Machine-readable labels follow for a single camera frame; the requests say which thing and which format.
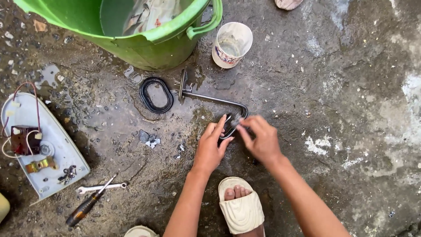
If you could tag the person's right hand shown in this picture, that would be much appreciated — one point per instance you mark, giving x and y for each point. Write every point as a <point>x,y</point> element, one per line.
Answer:
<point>263,143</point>

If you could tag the person's left hand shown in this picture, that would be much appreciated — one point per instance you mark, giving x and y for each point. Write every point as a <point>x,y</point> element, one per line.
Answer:
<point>209,148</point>

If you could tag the person's right fingers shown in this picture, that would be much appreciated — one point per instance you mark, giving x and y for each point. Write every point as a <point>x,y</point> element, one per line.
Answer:
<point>248,126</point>

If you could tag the grey steel wool pad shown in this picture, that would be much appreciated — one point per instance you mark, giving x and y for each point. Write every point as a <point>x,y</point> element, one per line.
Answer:
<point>235,120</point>

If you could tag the metal heating element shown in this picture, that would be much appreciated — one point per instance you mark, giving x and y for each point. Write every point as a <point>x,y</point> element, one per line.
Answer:
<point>210,98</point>

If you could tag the person's right foot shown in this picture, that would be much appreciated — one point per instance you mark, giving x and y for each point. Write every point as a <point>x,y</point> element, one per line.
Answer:
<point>236,192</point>

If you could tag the white plastic cup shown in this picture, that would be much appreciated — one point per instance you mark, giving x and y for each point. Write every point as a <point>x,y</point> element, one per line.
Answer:
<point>227,52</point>

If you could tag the cream ribbed slipper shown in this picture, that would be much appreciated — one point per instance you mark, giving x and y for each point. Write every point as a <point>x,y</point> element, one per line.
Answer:
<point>141,232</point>
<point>241,212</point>

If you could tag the dark broken shard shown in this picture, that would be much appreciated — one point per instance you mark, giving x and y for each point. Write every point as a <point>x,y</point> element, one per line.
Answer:
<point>148,139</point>

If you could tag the pinkish stone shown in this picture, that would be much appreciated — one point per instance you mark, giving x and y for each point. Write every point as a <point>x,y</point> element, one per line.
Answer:
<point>288,4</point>

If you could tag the crumpled cloth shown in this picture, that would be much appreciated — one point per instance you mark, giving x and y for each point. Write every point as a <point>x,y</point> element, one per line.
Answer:
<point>148,14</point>

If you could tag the silver open-end wrench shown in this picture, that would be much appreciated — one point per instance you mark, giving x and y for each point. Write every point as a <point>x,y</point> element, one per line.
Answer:
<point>95,188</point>

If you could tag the pile of dark screws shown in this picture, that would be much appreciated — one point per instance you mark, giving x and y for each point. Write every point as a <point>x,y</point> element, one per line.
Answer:
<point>67,174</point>

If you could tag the white plastic appliance cover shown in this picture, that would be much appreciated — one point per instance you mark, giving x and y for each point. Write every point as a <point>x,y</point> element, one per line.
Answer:
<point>62,151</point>

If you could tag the green plastic bucket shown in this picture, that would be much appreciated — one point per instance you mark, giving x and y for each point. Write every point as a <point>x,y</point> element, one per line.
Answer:
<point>82,19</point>

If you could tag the grey round knob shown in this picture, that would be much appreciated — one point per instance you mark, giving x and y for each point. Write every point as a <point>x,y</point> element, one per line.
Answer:
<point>46,149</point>

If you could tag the brown thermostat block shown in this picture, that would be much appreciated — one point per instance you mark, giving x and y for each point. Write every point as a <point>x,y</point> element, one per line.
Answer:
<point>23,140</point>

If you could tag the brown cardboard scrap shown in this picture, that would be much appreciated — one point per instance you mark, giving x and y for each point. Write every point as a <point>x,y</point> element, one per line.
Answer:
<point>40,26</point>

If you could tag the pale yellow object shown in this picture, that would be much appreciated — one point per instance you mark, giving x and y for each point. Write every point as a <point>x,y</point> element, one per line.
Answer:
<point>3,207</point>

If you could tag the brass metal bracket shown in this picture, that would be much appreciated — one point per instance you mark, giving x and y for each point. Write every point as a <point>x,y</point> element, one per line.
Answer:
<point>39,164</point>

